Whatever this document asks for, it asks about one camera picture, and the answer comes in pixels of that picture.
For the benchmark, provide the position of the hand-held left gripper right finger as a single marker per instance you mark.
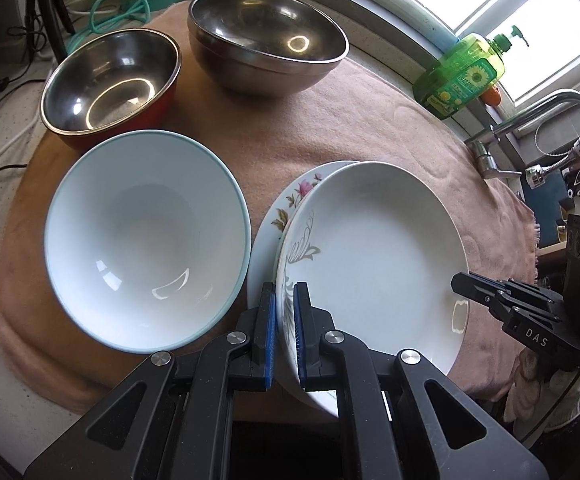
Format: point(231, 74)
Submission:
point(301, 330)

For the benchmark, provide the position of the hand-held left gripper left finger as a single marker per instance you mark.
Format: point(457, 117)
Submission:
point(270, 320)

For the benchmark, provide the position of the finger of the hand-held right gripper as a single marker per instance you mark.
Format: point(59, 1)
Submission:
point(534, 296)
point(474, 287)

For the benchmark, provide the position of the white plate grey print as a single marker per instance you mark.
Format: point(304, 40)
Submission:
point(379, 240)

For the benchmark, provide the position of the large floral plate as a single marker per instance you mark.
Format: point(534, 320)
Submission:
point(290, 195)

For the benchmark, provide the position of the white bowl light blue rim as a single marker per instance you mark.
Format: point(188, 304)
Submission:
point(140, 235)

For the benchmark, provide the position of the large steel bowl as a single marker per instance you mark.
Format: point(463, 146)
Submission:
point(265, 35)

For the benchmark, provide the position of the small steel bowl red outside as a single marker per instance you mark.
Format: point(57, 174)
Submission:
point(105, 80)

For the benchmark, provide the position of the person's right hand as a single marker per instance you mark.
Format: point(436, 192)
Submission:
point(534, 385)

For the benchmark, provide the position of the blue knife holder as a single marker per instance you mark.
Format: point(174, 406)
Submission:
point(552, 210)

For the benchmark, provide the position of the chrome faucet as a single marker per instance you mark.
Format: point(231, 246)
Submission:
point(484, 160)

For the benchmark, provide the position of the orange fruit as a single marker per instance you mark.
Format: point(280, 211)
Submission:
point(492, 96)

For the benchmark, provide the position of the pink-brown towel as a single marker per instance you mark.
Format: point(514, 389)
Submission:
point(320, 120)

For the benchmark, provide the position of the green dish soap bottle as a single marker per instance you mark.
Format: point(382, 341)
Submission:
point(459, 77)

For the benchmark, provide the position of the window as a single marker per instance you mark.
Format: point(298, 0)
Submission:
point(519, 0)

